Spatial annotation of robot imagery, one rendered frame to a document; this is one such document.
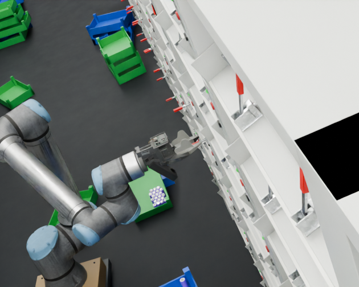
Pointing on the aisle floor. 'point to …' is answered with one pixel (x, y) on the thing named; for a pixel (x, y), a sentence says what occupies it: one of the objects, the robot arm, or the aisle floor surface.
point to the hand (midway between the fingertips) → (197, 142)
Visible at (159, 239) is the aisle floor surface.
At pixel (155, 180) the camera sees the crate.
